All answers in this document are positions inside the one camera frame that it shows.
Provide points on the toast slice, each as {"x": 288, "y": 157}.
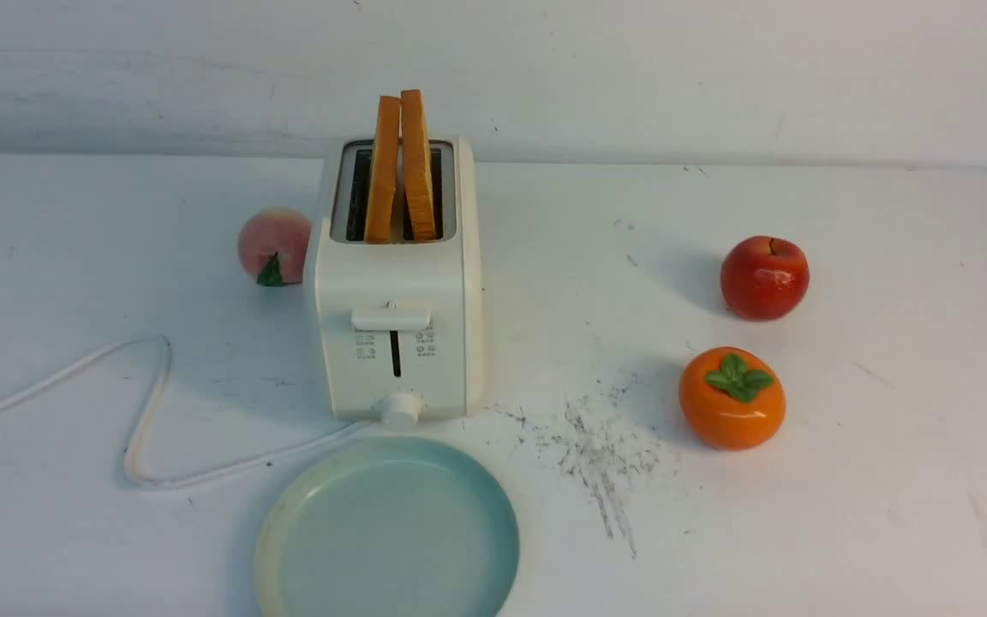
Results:
{"x": 383, "y": 173}
{"x": 417, "y": 167}

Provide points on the white two-slot toaster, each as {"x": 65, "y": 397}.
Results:
{"x": 397, "y": 328}

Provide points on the pink peach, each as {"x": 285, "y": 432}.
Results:
{"x": 272, "y": 246}

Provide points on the light blue plate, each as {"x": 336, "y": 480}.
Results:
{"x": 389, "y": 526}

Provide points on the orange persimmon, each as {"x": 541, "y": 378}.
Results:
{"x": 732, "y": 400}

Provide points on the red apple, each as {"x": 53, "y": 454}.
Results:
{"x": 764, "y": 278}

